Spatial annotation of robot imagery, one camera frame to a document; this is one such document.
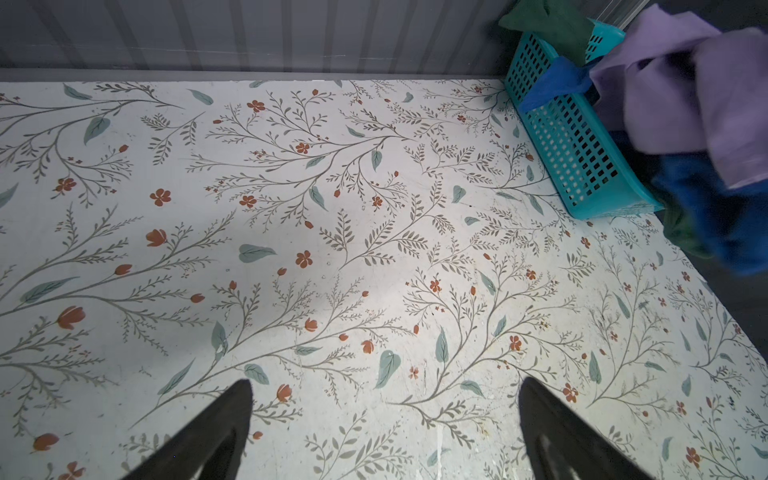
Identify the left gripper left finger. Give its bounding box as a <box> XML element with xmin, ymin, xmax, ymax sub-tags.
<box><xmin>126</xmin><ymin>379</ymin><xmax>253</xmax><ymax>479</ymax></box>

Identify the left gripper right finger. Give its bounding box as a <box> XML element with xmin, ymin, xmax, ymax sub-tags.
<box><xmin>518</xmin><ymin>377</ymin><xmax>650</xmax><ymax>479</ymax></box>

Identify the purple t-shirt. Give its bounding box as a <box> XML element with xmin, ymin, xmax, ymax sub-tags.
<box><xmin>590</xmin><ymin>5</ymin><xmax>767</xmax><ymax>189</ymax></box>

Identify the floral table mat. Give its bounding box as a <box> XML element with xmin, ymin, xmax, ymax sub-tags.
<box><xmin>1</xmin><ymin>80</ymin><xmax>767</xmax><ymax>479</ymax></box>

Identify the blue t-shirt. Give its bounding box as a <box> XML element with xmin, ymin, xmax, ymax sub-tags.
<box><xmin>517</xmin><ymin>56</ymin><xmax>768</xmax><ymax>277</ymax></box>

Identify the teal plastic basket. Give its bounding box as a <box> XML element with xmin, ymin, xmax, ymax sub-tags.
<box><xmin>504</xmin><ymin>32</ymin><xmax>663</xmax><ymax>220</ymax></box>

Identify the dark green t-shirt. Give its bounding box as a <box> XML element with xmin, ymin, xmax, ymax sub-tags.
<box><xmin>498</xmin><ymin>0</ymin><xmax>595</xmax><ymax>67</ymax></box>

